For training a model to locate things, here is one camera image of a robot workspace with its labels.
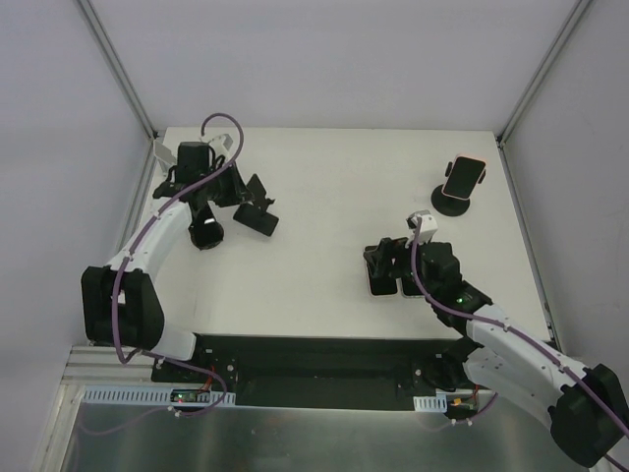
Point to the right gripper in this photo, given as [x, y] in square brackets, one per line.
[398, 261]

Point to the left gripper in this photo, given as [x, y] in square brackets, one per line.
[238, 192]

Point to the white-cased phone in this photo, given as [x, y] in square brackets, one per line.
[381, 287]

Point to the silver folding phone stand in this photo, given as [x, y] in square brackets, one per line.
[164, 156]

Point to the black round-base phone mount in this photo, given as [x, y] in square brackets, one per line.
[448, 206]

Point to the pink-cased phone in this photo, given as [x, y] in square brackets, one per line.
[463, 174]

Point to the black phone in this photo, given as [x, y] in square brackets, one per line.
[205, 223]

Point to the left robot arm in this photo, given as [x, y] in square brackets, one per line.
[120, 303]

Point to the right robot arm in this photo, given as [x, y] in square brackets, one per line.
[584, 409]

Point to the clear-cased phone on table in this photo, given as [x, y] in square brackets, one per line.
[409, 288]

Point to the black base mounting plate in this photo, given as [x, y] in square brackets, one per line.
[327, 373]

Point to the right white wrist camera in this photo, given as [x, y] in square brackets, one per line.
[423, 226]

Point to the right white cable duct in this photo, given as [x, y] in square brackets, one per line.
[431, 404]

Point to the white cable duct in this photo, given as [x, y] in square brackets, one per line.
[431, 404]
[156, 396]

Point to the left aluminium frame post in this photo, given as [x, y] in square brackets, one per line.
[115, 65]

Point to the aluminium frame post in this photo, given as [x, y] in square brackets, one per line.
[115, 65]
[575, 17]

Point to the left white cable duct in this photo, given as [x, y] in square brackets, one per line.
[156, 396]

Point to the right aluminium frame post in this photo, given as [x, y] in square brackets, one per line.
[575, 17]

